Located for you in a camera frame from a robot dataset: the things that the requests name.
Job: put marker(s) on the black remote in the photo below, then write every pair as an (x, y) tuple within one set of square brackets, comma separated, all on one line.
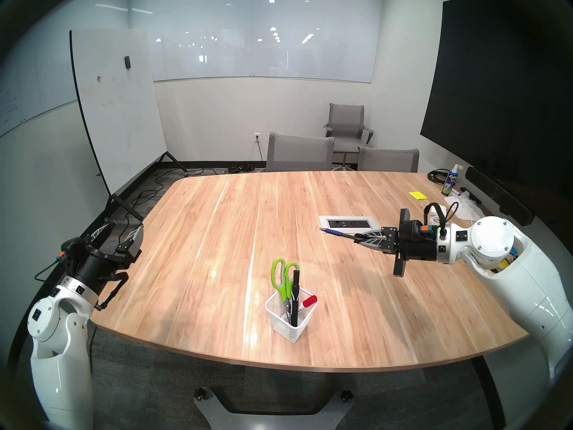
[(470, 195)]

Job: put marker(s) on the mobile whiteboard on stand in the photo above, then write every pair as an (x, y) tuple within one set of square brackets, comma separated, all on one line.
[(116, 102)]

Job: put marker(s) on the whiteboard cleaner spray bottle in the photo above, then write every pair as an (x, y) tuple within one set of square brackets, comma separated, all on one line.
[(449, 182)]

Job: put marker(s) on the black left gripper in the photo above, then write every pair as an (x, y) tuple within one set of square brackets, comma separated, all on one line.
[(96, 268)]

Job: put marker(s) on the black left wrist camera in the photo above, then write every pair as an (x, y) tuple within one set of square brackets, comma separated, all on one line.
[(74, 251)]

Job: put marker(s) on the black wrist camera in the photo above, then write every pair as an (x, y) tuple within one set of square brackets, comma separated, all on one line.
[(418, 227), (74, 251)]

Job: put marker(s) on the wide glass wall whiteboard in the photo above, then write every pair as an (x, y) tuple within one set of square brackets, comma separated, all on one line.
[(259, 53)]

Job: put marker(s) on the blue ballpoint pen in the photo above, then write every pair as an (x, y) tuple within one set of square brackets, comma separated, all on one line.
[(333, 231)]

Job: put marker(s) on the grey office chair with armrests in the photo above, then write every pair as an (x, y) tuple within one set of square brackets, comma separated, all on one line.
[(347, 119)]

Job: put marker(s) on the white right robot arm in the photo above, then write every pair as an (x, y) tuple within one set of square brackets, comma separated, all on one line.
[(492, 241)]

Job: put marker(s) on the white power adapter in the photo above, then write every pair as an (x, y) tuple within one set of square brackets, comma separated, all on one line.
[(441, 208)]

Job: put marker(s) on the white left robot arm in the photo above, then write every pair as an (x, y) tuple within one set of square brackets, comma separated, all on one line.
[(58, 344)]

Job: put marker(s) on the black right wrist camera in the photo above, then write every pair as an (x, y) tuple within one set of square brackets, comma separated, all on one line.
[(418, 227)]

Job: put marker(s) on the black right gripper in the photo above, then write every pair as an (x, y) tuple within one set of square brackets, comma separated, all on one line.
[(421, 250)]

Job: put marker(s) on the grey table power outlet box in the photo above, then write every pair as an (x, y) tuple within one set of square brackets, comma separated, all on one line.
[(349, 222)]

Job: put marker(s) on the black video sound bar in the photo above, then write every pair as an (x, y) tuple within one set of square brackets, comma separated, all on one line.
[(497, 194)]

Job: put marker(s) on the wall whiteboard with writing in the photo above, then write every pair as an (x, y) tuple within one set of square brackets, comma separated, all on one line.
[(22, 102)]

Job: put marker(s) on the white crumpled tissue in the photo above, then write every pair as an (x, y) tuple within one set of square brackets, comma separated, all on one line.
[(465, 207)]

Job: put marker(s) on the red capped white marker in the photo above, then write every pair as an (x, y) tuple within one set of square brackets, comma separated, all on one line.
[(310, 301)]

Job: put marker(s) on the large black wall screen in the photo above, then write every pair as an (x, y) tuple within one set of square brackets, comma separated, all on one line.
[(492, 97)]

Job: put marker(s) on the black permanent marker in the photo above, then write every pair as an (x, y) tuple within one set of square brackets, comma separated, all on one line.
[(295, 299)]

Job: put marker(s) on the yellow sticky note pad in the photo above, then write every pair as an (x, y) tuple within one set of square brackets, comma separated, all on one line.
[(417, 195)]

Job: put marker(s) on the grey mesh office chair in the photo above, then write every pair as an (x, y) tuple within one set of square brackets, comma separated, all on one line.
[(300, 152), (388, 161)]

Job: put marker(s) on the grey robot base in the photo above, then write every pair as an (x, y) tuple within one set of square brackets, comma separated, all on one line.
[(273, 419)]

